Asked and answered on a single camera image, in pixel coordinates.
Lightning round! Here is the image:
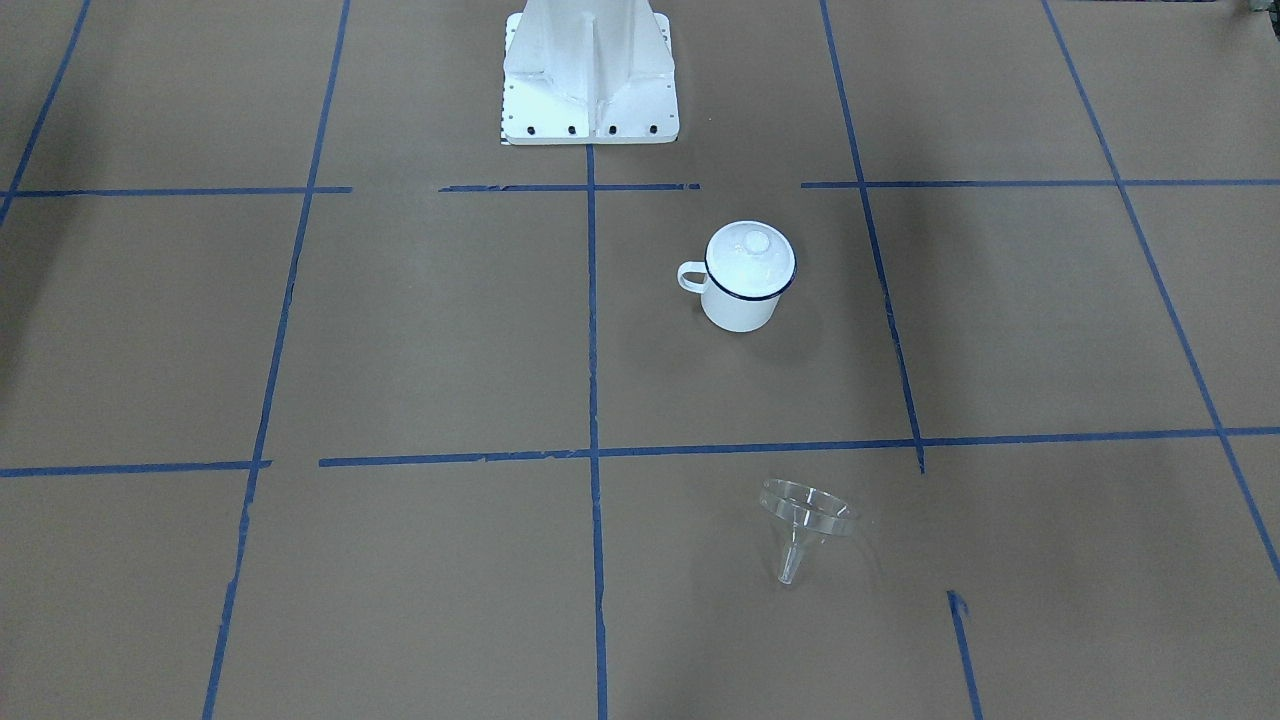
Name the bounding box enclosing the white enamel mug lid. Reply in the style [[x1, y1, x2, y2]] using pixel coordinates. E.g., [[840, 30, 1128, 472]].
[[704, 220, 797, 301]]

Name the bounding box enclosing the white enamel mug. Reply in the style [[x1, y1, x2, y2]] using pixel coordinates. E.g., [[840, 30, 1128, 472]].
[[676, 260, 790, 333]]

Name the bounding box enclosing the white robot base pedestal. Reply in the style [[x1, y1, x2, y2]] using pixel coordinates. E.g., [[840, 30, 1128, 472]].
[[500, 1, 681, 146]]

